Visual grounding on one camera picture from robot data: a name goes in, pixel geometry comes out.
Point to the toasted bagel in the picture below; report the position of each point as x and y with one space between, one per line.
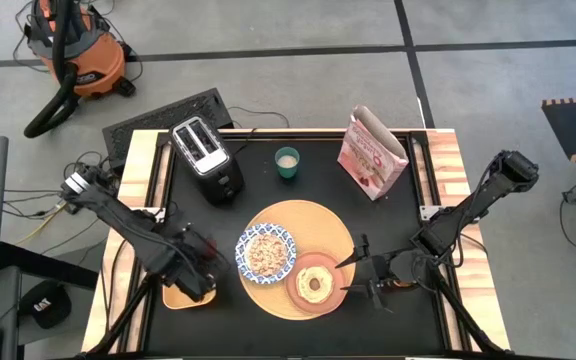
305 295

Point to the green plastic cup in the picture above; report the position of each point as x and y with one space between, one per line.
287 172

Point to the black perforated panel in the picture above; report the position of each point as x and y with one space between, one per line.
158 120

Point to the pink yogurt cereal bag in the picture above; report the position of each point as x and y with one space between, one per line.
373 160

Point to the blue patterned white bowl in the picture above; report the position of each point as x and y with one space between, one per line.
242 250

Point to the black and silver toaster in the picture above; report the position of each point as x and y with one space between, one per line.
218 175

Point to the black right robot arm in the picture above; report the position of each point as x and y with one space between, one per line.
468 210

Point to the black cap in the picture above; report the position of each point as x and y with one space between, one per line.
45 305

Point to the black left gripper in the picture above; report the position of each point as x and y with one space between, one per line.
198 265

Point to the yellow rectangular tray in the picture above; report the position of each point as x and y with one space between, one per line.
178 301

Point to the black table mat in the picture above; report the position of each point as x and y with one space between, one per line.
318 340

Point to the brown cereal flakes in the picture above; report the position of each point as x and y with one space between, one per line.
268 255

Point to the orange plastic cup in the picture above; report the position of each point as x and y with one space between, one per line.
403 285

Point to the white milk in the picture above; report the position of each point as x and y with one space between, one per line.
288 161

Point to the pink round plate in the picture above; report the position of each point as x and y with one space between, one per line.
313 259

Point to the orange shop vacuum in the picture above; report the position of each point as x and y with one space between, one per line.
98 65

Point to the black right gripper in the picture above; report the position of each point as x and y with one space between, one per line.
393 267

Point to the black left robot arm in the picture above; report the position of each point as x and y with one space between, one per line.
128 220

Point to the black aluminium table frame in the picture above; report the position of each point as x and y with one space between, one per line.
308 134

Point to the round yellow placemat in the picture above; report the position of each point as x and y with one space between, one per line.
313 225

